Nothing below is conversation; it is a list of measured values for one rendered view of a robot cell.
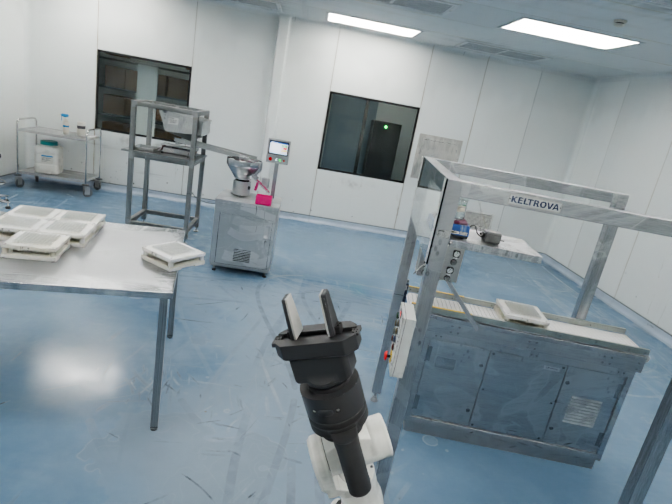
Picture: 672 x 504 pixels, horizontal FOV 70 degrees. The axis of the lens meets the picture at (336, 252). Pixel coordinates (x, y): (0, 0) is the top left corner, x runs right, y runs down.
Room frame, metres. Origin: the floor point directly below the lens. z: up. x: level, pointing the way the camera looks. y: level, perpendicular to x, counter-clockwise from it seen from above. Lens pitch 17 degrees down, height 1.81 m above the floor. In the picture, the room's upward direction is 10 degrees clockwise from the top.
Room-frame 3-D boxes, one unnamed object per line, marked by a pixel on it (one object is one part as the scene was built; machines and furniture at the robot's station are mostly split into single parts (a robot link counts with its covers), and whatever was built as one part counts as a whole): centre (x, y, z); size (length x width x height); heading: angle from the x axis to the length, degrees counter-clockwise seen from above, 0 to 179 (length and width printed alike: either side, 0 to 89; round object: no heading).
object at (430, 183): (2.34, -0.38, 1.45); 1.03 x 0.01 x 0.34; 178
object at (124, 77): (7.24, 3.19, 1.43); 1.32 x 0.01 x 1.11; 96
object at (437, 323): (2.63, -1.14, 0.76); 1.30 x 0.29 x 0.10; 88
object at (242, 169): (4.94, 1.02, 0.95); 0.49 x 0.36 x 0.37; 96
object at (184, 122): (5.35, 1.79, 0.75); 1.43 x 1.06 x 1.50; 96
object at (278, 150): (5.06, 0.78, 1.07); 0.23 x 0.10 x 0.62; 96
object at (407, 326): (1.80, -0.33, 0.96); 0.17 x 0.06 x 0.26; 178
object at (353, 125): (7.59, -0.17, 1.43); 1.38 x 0.01 x 1.16; 96
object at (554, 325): (2.63, -1.14, 0.79); 1.35 x 0.25 x 0.05; 88
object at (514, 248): (2.65, -0.76, 1.24); 0.62 x 0.38 x 0.04; 88
